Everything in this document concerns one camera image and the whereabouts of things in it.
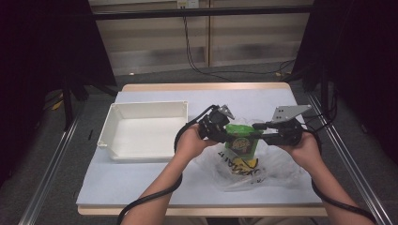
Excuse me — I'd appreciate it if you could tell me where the black stand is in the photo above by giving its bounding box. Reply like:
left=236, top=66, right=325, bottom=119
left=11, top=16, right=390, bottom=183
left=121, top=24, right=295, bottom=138
left=60, top=78, right=119, bottom=131
left=289, top=62, right=334, bottom=115

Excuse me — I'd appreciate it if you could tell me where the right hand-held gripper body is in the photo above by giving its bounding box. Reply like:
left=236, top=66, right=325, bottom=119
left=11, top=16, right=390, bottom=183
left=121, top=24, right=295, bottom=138
left=271, top=104, right=313, bottom=147

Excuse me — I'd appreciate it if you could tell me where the person's left hand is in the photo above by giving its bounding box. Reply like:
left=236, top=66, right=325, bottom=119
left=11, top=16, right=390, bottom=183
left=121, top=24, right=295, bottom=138
left=176, top=125, right=219, bottom=165

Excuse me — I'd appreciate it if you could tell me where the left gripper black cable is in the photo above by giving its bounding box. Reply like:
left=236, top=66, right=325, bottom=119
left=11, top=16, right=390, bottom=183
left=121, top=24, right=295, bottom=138
left=115, top=104, right=220, bottom=225

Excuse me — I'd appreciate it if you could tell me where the person's right hand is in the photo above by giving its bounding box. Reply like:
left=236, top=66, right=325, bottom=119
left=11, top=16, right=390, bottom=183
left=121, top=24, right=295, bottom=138
left=280, top=132, right=323, bottom=173

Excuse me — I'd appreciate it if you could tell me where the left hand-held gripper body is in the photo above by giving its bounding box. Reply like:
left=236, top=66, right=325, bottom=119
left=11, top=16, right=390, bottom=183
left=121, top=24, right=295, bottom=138
left=198, top=104, right=236, bottom=141

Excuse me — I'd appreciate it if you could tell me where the white table mat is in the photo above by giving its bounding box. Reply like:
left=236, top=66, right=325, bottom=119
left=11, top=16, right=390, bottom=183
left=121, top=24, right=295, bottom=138
left=75, top=88, right=340, bottom=207

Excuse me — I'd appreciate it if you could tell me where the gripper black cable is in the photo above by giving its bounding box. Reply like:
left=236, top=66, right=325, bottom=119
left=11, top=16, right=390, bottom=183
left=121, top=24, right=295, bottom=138
left=301, top=128, right=378, bottom=225
left=115, top=104, right=220, bottom=225

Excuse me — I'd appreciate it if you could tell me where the wooden table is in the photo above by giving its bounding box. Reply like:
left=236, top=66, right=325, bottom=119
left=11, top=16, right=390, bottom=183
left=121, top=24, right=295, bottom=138
left=77, top=82, right=342, bottom=218

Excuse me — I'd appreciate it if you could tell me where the person's left leg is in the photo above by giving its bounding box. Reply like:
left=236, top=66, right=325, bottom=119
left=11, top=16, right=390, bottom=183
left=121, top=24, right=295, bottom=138
left=165, top=217, right=209, bottom=225

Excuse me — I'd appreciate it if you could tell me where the black horizontal bar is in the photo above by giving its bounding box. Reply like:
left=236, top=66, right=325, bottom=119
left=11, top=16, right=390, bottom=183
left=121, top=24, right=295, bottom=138
left=93, top=6, right=314, bottom=21

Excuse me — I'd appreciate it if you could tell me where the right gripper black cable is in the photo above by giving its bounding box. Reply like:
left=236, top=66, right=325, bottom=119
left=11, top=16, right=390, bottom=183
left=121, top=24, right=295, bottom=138
left=301, top=128, right=378, bottom=225

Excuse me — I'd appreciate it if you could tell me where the person's leg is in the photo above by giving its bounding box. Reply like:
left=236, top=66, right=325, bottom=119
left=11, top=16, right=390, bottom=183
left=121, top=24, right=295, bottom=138
left=238, top=217, right=311, bottom=225
left=165, top=217, right=209, bottom=225

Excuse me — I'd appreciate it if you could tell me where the white wall outlet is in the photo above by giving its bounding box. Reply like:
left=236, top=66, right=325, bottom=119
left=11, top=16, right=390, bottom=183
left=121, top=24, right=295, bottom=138
left=176, top=0, right=200, bottom=9

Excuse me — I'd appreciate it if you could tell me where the clear plastic bag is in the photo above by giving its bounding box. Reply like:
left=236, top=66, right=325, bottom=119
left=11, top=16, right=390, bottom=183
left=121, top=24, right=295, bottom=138
left=193, top=116, right=303, bottom=192

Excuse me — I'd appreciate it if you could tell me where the white plastic box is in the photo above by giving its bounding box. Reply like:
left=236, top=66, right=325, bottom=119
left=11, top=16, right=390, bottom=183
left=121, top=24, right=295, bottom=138
left=97, top=99, right=190, bottom=163

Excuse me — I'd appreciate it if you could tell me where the black curtain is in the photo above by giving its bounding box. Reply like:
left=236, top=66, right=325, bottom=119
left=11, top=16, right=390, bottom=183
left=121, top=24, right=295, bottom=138
left=290, top=0, right=398, bottom=163
left=0, top=0, right=117, bottom=188

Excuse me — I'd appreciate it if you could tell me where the metal floor rail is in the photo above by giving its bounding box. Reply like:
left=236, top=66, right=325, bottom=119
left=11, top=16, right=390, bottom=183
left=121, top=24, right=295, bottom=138
left=18, top=115, right=83, bottom=225
left=306, top=93, right=392, bottom=225

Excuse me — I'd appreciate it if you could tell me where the black wall cable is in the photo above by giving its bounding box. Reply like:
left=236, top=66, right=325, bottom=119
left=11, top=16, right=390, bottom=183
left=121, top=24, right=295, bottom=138
left=182, top=15, right=297, bottom=83

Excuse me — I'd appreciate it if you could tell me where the green snack packet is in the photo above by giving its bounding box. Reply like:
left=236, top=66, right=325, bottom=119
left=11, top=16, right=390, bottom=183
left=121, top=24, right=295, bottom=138
left=224, top=123, right=261, bottom=160

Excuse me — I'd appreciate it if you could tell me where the person's right leg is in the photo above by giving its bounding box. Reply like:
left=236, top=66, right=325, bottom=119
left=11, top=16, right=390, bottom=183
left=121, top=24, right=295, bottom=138
left=238, top=217, right=311, bottom=225

